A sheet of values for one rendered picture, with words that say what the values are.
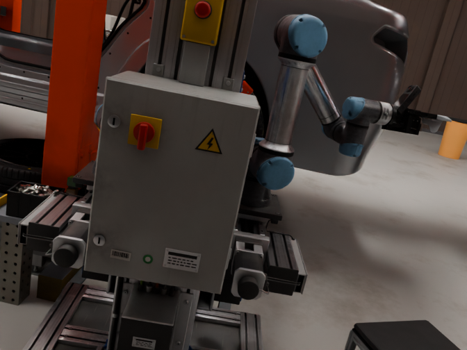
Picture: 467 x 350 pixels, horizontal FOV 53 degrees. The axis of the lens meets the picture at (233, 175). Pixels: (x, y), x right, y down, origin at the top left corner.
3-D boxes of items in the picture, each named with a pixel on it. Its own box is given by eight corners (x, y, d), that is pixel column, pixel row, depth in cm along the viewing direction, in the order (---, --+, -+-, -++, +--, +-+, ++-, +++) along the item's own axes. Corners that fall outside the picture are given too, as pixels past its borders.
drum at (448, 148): (454, 155, 889) (467, 120, 869) (465, 162, 846) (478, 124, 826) (431, 151, 887) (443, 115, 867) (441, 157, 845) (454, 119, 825)
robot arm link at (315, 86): (258, 26, 154) (321, 143, 174) (269, 27, 144) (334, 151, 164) (288, 6, 154) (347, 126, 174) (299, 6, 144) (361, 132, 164)
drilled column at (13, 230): (29, 294, 224) (35, 214, 212) (18, 305, 214) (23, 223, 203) (10, 289, 224) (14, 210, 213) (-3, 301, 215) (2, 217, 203)
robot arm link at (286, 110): (276, 180, 162) (315, 18, 146) (292, 196, 148) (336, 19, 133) (244, 176, 158) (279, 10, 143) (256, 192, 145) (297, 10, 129)
